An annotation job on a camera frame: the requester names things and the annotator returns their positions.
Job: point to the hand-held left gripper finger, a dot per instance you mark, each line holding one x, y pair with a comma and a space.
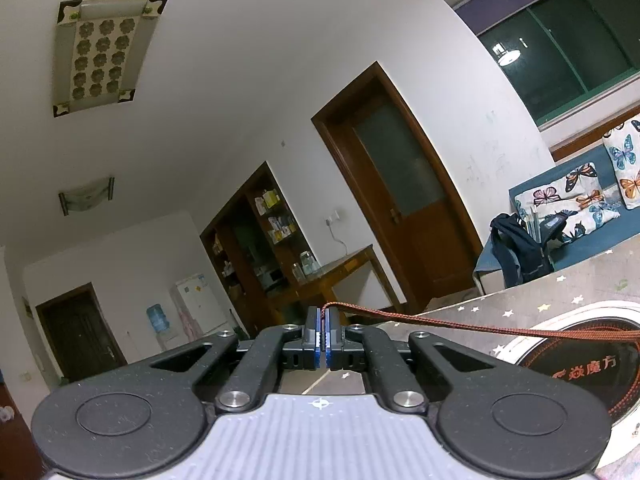
328, 355
320, 355

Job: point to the brown woven shoelace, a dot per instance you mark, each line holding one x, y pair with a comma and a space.
450, 327

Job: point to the glass jar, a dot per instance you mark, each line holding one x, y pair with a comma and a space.
296, 270
310, 264

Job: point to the wooden side table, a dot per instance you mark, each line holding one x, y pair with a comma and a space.
345, 262

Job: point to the white refrigerator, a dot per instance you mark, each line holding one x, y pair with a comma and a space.
200, 305

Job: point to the pink hanging cloth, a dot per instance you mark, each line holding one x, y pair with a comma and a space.
189, 322

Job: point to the wooden shelf cabinet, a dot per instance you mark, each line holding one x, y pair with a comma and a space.
235, 240

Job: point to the wooden door with glass pane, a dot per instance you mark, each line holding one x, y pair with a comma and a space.
415, 240

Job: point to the water dispenser with blue bottle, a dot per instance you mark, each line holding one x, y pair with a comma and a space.
159, 317

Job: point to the dark blue backpack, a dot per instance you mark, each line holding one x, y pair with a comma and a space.
515, 255

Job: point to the grey star-printed tablecloth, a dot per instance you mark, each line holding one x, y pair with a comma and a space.
550, 290

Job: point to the dark wooden entrance door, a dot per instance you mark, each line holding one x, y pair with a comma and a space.
80, 335

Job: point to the green folders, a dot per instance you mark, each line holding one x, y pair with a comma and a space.
535, 222

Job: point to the round black induction cooktop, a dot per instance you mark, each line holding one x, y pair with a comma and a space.
575, 360

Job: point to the dark bag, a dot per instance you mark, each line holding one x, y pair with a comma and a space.
556, 227

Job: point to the small glass ceiling lamp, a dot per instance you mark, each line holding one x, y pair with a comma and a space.
85, 195

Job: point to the blue sofa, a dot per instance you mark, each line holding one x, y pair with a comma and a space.
606, 175

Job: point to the large butterfly print cushion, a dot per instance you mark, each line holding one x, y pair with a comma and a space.
625, 165

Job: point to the rectangular flower-pattern ceiling lamp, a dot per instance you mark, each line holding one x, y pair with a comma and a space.
100, 55

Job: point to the green-framed window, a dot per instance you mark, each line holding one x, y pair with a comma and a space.
550, 35

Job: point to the white wall socket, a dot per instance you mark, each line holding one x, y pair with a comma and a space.
333, 217

